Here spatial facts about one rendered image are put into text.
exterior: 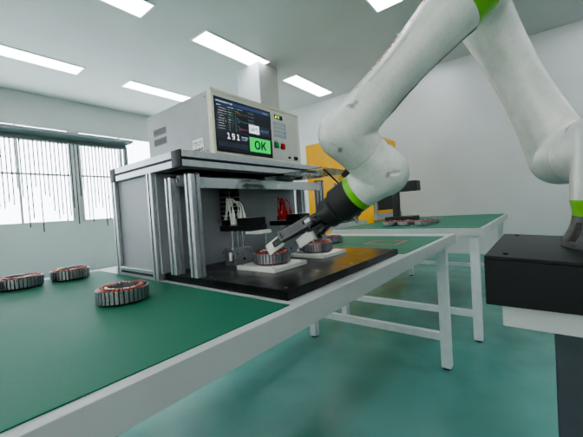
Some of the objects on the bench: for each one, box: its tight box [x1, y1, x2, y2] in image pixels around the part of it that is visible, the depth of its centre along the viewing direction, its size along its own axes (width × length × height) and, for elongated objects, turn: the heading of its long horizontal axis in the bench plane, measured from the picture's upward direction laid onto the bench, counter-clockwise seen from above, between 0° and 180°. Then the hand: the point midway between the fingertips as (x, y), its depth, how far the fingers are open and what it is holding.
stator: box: [252, 248, 291, 265], centre depth 94 cm, size 11×11×4 cm
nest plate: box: [291, 249, 346, 258], centre depth 113 cm, size 15×15×1 cm
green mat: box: [316, 236, 445, 254], centre depth 168 cm, size 94×61×1 cm
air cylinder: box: [225, 246, 253, 266], centre depth 103 cm, size 5×8×6 cm
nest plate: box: [237, 259, 307, 273], centre depth 94 cm, size 15×15×1 cm
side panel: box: [110, 173, 167, 281], centre depth 103 cm, size 28×3×32 cm
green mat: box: [0, 271, 290, 434], centre depth 67 cm, size 94×61×1 cm
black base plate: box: [167, 246, 397, 301], centre depth 104 cm, size 47×64×2 cm
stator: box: [95, 280, 150, 307], centre depth 73 cm, size 11×11×4 cm
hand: (286, 245), depth 90 cm, fingers open, 13 cm apart
